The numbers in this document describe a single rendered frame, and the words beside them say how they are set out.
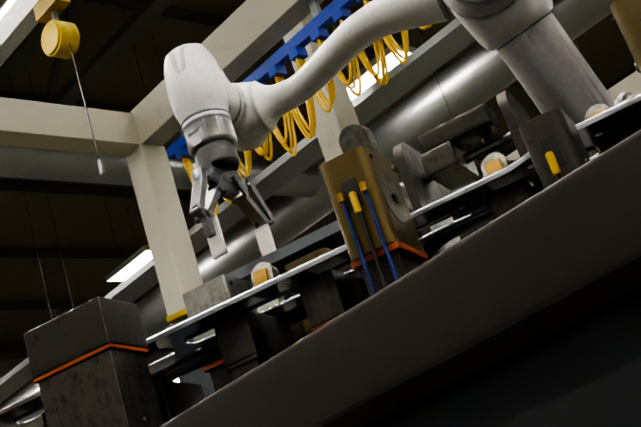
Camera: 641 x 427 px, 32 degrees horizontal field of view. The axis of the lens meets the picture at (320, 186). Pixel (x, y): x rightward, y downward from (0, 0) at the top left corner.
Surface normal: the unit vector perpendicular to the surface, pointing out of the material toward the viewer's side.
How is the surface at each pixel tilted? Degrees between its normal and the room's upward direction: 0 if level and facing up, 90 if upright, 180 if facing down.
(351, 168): 90
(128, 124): 90
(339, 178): 90
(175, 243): 90
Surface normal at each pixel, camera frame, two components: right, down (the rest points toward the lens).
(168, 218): 0.64, -0.47
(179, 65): -0.38, -0.40
